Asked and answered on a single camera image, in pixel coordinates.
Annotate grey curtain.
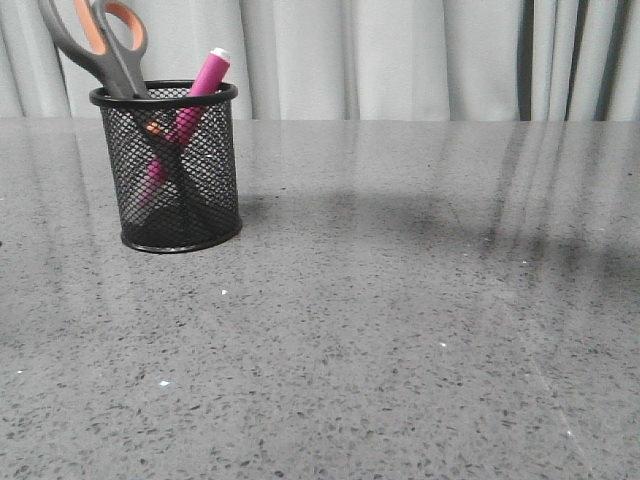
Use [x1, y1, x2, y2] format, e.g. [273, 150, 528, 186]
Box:
[0, 0, 640, 122]

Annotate black mesh pen holder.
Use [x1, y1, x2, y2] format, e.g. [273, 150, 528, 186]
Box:
[89, 80, 242, 253]

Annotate grey orange scissors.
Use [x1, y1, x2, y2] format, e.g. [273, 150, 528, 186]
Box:
[37, 0, 201, 226]

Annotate pink highlighter pen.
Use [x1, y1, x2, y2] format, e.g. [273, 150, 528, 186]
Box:
[134, 47, 231, 208]

